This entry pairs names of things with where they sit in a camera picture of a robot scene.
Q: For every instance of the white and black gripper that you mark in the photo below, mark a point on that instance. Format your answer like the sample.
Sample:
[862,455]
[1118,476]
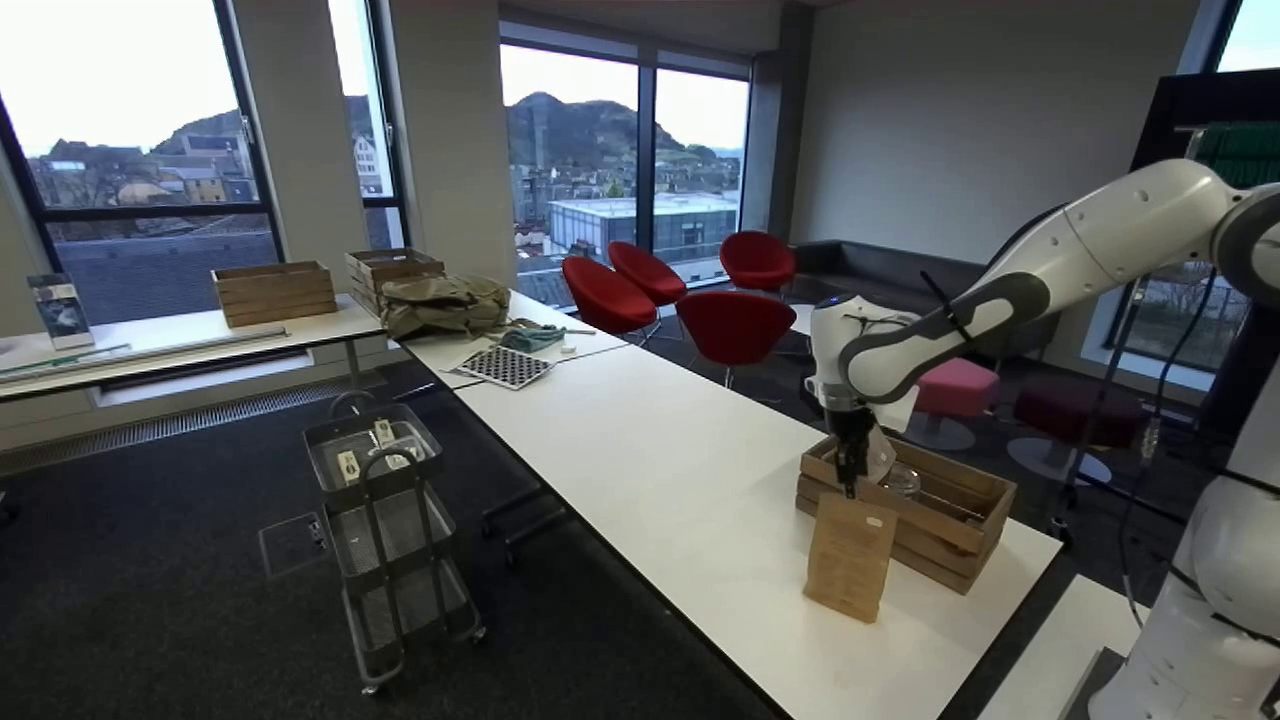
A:
[862,449]

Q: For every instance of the brown paper bag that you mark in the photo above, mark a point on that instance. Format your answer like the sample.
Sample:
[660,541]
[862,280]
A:
[851,557]

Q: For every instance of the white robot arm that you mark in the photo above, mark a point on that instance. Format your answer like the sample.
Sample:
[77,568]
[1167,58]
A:
[1210,646]

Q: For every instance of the wooden box on left table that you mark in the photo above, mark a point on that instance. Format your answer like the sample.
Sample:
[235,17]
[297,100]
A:
[273,293]

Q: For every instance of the wooden crate on table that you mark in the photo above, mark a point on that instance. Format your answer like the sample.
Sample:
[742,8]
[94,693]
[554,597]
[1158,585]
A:
[951,521]

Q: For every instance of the pink pouf stool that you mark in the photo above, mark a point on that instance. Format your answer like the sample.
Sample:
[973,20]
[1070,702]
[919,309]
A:
[951,399]

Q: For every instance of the white coffee table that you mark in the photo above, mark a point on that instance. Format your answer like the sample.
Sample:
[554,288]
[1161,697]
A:
[800,325]

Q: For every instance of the red chair front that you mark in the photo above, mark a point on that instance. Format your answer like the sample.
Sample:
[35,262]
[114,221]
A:
[734,328]

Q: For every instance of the red chair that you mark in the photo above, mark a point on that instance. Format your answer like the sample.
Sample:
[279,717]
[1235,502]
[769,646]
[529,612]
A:
[607,297]
[758,262]
[734,328]
[650,275]

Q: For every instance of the dark grey sofa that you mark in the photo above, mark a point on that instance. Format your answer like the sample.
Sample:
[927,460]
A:
[837,269]

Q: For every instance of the red chair back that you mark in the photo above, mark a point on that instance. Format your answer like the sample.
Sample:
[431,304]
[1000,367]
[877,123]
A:
[758,262]

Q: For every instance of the red chair middle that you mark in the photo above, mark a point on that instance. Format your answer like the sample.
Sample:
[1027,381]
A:
[650,275]

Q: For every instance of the red chair left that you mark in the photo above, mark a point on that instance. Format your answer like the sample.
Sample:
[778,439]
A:
[607,297]

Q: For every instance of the teal small object on table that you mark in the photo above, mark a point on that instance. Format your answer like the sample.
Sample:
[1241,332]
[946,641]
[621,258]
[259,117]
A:
[529,339]

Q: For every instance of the olive green cloth pile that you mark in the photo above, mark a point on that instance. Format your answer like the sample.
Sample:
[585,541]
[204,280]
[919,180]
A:
[437,304]

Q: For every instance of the black monitor screen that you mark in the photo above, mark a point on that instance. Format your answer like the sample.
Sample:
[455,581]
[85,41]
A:
[1225,123]

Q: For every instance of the wooden crate by pillar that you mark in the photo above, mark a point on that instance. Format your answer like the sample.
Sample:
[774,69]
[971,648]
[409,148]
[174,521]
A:
[393,275]

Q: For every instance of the upright brochure on table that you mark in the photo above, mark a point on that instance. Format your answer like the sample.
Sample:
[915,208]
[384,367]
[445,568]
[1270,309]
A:
[62,309]

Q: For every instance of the white left side table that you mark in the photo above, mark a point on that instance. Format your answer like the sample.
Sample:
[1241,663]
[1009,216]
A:
[35,367]

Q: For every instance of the metal wire trolley cart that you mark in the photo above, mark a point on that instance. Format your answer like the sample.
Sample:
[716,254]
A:
[393,538]

